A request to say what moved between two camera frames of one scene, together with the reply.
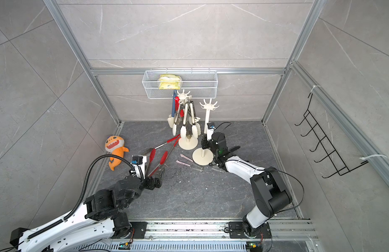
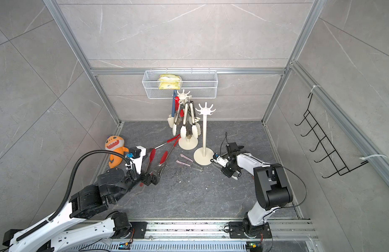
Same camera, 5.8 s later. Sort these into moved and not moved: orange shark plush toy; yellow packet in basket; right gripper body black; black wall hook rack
Moved: right gripper body black
Not moved: yellow packet in basket; black wall hook rack; orange shark plush toy
